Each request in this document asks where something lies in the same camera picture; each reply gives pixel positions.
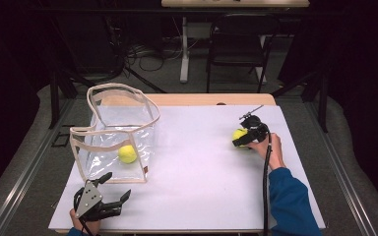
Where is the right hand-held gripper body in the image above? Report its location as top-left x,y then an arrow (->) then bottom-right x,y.
238,104 -> 272,145

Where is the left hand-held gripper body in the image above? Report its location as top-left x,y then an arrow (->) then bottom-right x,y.
73,181 -> 121,222

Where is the yellow tennis ball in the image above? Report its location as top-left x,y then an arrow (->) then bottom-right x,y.
231,127 -> 250,148
117,144 -> 139,165

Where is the clear plastic bag beige trim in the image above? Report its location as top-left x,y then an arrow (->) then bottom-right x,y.
69,83 -> 161,185

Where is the person's left hand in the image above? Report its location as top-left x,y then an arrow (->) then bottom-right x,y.
69,208 -> 101,235

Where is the person's right hand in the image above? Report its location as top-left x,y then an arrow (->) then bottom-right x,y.
247,132 -> 287,172

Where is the white table sheet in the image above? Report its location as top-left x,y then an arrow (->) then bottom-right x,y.
47,104 -> 327,232

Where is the black metal stand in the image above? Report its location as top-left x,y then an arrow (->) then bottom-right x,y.
270,70 -> 330,134
45,19 -> 80,130

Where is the black folding chair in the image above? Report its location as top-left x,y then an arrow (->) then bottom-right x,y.
206,13 -> 281,94

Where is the wooden desk with white legs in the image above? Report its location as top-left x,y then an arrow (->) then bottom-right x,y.
160,0 -> 310,85

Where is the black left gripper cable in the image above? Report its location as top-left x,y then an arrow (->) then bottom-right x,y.
73,187 -> 95,236

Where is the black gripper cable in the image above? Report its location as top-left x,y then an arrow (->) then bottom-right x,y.
261,132 -> 274,236
73,187 -> 95,236

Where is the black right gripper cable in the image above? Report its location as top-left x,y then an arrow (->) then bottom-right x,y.
261,132 -> 274,236

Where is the small black floor frame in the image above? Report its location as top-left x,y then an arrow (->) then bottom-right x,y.
51,131 -> 71,148

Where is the aluminium floor rail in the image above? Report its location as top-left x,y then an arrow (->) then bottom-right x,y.
306,99 -> 378,236
0,97 -> 76,236

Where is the bundle of floor cables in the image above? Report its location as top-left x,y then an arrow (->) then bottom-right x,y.
123,40 -> 182,73

